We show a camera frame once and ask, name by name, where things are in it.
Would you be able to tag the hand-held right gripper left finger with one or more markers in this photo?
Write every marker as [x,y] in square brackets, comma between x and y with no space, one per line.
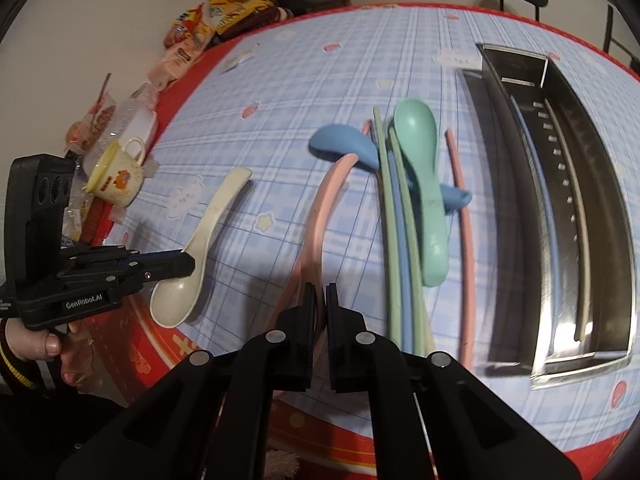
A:
[300,350]

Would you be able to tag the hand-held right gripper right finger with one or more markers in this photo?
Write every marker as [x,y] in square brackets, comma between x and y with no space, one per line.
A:
[345,350]

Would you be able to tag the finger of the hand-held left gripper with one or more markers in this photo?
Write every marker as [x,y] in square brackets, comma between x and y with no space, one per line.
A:
[160,259]
[130,280]

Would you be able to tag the beige plastic spoon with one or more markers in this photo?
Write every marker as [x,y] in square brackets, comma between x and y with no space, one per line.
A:
[200,240]

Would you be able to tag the blue chopstick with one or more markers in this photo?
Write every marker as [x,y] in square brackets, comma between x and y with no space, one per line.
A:
[400,240]
[542,210]

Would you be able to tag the pink plastic spoon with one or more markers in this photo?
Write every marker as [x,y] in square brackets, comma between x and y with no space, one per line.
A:
[322,210]

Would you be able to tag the pink chopstick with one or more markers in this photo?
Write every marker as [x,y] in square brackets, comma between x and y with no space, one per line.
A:
[465,260]
[368,127]

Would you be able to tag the blue plastic spoon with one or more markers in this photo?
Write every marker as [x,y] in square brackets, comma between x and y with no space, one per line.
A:
[340,142]

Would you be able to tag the green plastic spoon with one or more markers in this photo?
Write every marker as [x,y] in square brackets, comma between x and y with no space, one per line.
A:
[417,125]

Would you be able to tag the stainless steel utensil tray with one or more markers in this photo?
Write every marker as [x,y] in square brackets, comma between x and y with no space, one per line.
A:
[600,210]

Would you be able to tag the person's left hand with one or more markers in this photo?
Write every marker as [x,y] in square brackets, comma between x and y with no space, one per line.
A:
[75,355]

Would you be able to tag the blue plaid tablecloth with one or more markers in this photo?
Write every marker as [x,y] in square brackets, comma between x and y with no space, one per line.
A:
[165,360]

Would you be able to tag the cream mug with orange print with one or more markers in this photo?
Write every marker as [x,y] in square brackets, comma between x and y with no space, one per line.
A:
[117,180]

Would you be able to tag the red label snack cup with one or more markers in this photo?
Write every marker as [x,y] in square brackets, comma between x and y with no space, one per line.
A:
[92,120]

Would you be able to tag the white fluffy fabric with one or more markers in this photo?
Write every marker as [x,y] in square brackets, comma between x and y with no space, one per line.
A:
[282,465]

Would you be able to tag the clear plastic bowl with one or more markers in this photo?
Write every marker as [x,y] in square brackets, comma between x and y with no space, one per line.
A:
[132,120]

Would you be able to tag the person's dark clothing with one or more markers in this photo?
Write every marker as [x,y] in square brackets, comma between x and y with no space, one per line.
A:
[60,435]

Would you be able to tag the white paper card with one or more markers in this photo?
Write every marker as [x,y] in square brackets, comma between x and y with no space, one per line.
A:
[235,62]
[250,50]

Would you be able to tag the blue plaid table mat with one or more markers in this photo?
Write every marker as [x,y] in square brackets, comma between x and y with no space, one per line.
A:
[300,85]

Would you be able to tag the orange snack bag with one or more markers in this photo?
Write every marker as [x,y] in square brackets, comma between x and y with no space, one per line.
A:
[187,25]

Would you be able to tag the pile of yellow and maroon clothes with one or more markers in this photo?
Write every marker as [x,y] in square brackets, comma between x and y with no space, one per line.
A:
[245,7]

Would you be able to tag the black metal rack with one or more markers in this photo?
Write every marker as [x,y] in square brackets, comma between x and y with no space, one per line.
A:
[620,35]

